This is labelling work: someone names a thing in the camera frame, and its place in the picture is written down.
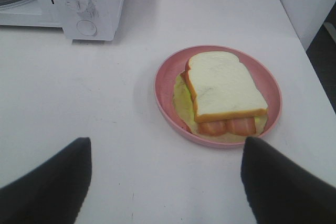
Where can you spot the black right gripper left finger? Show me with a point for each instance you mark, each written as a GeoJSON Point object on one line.
{"type": "Point", "coordinates": [52, 192]}

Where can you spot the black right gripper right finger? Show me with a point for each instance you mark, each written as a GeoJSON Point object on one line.
{"type": "Point", "coordinates": [280, 191]}

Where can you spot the pink round plate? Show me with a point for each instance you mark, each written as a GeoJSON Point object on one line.
{"type": "Point", "coordinates": [175, 64]}

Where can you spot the white bread sandwich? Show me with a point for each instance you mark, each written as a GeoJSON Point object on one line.
{"type": "Point", "coordinates": [217, 99]}

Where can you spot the round door release button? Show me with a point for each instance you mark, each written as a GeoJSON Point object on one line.
{"type": "Point", "coordinates": [86, 27]}

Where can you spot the white microwave oven body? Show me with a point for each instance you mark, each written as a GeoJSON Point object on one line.
{"type": "Point", "coordinates": [105, 14]}

